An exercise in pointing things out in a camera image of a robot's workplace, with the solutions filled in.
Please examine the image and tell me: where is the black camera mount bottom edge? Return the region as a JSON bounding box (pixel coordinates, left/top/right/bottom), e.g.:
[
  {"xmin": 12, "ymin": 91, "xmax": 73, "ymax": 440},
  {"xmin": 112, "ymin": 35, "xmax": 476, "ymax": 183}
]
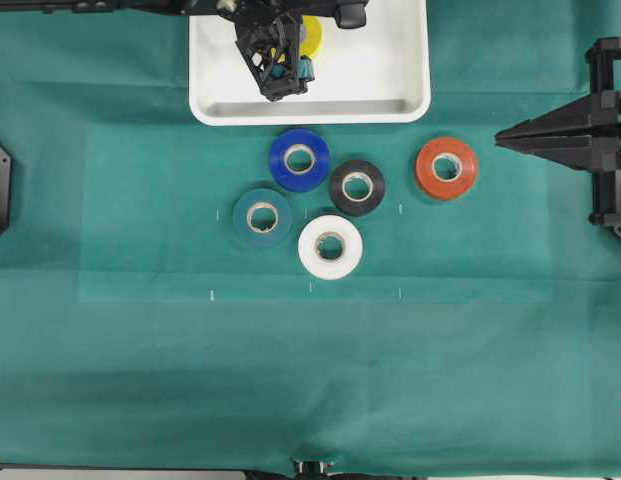
[{"xmin": 239, "ymin": 442, "xmax": 386, "ymax": 480}]

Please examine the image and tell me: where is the green table cloth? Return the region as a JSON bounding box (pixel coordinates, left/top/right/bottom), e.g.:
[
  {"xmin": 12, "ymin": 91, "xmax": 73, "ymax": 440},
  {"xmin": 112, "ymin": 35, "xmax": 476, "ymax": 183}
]
[{"xmin": 0, "ymin": 1, "xmax": 621, "ymax": 477}]

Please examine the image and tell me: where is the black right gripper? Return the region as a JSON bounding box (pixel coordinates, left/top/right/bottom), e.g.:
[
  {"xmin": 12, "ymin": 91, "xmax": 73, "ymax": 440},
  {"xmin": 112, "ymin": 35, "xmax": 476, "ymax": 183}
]
[{"xmin": 182, "ymin": 0, "xmax": 340, "ymax": 102}]

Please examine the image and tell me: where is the blue tape roll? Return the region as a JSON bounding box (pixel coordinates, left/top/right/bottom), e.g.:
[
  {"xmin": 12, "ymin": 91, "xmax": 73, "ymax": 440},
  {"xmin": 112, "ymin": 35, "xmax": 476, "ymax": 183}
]
[{"xmin": 269, "ymin": 129, "xmax": 331, "ymax": 193}]

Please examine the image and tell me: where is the black tape roll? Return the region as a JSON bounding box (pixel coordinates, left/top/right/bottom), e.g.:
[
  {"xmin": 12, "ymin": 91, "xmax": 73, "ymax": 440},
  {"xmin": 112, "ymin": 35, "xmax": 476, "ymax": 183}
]
[{"xmin": 329, "ymin": 160, "xmax": 385, "ymax": 217}]

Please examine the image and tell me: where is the red tape roll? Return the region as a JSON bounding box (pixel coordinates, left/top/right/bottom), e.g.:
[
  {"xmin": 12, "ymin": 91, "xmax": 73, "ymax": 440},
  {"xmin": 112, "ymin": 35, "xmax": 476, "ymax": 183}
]
[{"xmin": 414, "ymin": 137, "xmax": 479, "ymax": 201}]

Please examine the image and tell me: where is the white tape roll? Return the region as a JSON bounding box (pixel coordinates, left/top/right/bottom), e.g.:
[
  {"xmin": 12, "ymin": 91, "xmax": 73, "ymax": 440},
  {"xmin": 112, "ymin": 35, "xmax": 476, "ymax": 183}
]
[{"xmin": 298, "ymin": 215, "xmax": 363, "ymax": 280}]

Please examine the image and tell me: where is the dark green tape roll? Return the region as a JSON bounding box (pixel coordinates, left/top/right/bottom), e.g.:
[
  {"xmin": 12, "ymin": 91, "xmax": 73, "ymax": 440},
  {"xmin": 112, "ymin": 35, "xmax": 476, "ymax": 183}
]
[{"xmin": 232, "ymin": 188, "xmax": 293, "ymax": 248}]

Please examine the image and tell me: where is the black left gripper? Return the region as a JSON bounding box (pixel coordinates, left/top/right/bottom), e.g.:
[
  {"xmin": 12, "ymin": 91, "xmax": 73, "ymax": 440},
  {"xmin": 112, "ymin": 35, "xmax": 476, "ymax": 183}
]
[{"xmin": 495, "ymin": 37, "xmax": 621, "ymax": 241}]

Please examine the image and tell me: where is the white plastic case tray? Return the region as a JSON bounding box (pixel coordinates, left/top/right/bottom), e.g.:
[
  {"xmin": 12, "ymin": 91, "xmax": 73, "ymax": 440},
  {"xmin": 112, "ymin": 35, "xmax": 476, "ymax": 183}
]
[{"xmin": 189, "ymin": 1, "xmax": 431, "ymax": 126}]

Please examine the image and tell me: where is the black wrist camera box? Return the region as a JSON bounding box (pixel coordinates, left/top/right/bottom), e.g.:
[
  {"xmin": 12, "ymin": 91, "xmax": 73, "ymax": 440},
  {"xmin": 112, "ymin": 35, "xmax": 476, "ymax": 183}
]
[{"xmin": 333, "ymin": 0, "xmax": 368, "ymax": 29}]

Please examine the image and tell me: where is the yellow tape roll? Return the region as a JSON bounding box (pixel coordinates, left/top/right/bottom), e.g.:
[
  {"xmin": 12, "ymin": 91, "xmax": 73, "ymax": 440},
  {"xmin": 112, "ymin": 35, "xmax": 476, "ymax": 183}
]
[{"xmin": 300, "ymin": 16, "xmax": 323, "ymax": 59}]

